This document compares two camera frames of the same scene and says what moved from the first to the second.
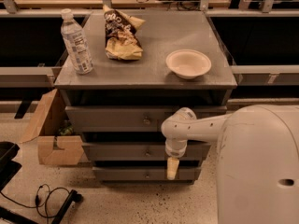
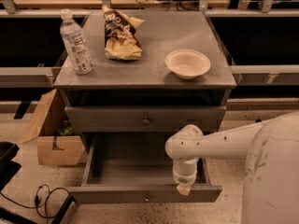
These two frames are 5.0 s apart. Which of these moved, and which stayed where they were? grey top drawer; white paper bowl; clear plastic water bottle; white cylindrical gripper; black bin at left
Moved: white cylindrical gripper
Stayed: clear plastic water bottle; grey top drawer; black bin at left; white paper bowl
